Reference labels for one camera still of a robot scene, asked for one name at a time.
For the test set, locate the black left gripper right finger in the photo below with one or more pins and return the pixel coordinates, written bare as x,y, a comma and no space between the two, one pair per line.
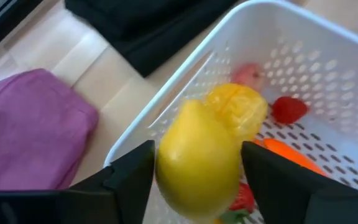
291,199

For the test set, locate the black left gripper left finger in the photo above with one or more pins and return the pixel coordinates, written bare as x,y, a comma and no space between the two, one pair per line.
104,199

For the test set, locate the red toy strawberry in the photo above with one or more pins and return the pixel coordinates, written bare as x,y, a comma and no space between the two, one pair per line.
244,197

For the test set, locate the large orange toy carrot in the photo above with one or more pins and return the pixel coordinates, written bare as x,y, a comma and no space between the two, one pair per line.
287,152

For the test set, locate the red toy raspberry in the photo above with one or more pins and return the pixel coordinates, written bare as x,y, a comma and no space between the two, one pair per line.
289,109

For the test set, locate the yellow toy lemon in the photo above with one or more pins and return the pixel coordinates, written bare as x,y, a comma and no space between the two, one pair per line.
197,161

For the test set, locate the orange pink toy peach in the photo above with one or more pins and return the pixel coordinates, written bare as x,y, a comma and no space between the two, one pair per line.
247,76

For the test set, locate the purple cloth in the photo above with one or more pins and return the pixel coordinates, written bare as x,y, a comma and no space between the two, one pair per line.
33,130

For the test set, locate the yellow toy bell pepper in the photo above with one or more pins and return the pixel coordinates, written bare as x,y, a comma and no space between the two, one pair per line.
238,109

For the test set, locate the white perforated plastic basket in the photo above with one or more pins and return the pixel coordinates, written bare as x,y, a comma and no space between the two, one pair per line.
322,46

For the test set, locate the black folded cloth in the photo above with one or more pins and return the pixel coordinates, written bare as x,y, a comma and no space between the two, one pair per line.
151,37

